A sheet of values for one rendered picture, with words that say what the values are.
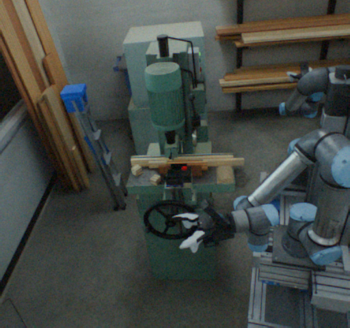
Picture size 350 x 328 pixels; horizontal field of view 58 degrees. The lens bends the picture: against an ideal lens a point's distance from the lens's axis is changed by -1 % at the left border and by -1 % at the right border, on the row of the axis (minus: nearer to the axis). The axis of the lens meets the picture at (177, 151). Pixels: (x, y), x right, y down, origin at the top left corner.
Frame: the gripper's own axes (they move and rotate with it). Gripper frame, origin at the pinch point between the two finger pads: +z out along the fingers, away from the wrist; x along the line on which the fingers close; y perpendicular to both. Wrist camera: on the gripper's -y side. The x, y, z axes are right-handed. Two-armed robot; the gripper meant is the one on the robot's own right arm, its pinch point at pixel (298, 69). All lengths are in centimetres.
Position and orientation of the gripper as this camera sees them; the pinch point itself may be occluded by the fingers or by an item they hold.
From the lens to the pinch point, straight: 225.8
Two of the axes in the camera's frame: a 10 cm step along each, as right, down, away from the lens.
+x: 9.7, -1.8, -1.4
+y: 2.3, 8.0, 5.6
